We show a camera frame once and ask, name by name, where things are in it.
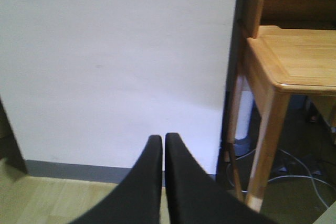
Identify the wooden bed frame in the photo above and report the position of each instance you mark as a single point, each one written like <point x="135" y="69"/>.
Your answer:
<point x="10" y="152"/>

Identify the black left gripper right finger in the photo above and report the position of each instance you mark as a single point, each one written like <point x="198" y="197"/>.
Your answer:
<point x="193" y="196"/>

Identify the wooden desk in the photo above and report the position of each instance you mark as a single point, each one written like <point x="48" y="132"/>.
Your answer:
<point x="286" y="47"/>

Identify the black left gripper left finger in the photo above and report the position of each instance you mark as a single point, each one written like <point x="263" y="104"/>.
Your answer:
<point x="137" y="198"/>

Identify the white plastic trash bin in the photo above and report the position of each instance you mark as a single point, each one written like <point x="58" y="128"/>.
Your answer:
<point x="328" y="217"/>

